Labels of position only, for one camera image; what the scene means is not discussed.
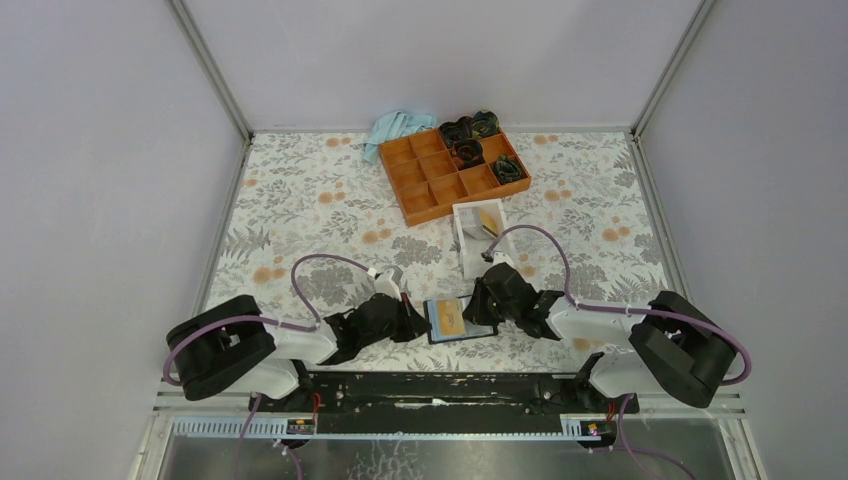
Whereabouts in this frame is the black leather card holder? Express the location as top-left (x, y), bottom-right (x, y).
top-left (423, 295), bottom-right (498, 345)

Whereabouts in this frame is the gold card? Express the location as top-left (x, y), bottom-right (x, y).
top-left (434, 299), bottom-right (466, 337)
top-left (479, 210), bottom-right (500, 238)

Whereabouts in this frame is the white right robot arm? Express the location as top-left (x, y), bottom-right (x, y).
top-left (463, 263), bottom-right (748, 412)

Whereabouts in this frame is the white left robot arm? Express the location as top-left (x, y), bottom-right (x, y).
top-left (162, 293), bottom-right (430, 411)

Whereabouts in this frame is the stack of cards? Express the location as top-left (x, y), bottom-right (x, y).
top-left (458, 207), bottom-right (486, 240)

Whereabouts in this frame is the dark rolled sock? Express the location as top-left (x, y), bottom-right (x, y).
top-left (450, 138), bottom-right (485, 171)
top-left (471, 110), bottom-right (501, 139)
top-left (491, 154), bottom-right (527, 185)
top-left (438, 116), bottom-right (473, 149)

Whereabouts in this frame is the orange compartment tray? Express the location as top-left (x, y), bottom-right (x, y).
top-left (378, 129), bottom-right (532, 226)

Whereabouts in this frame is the light blue cloth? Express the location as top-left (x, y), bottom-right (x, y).
top-left (363, 110), bottom-right (437, 164)

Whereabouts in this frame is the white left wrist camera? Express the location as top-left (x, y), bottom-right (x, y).
top-left (367, 266), bottom-right (403, 301)

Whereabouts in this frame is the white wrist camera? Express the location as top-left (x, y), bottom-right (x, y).
top-left (367, 266), bottom-right (403, 301)
top-left (481, 250), bottom-right (514, 267)

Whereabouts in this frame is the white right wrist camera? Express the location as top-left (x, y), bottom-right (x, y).
top-left (481, 250), bottom-right (514, 267)

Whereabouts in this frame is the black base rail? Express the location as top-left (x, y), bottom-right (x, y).
top-left (250, 371), bottom-right (639, 434)

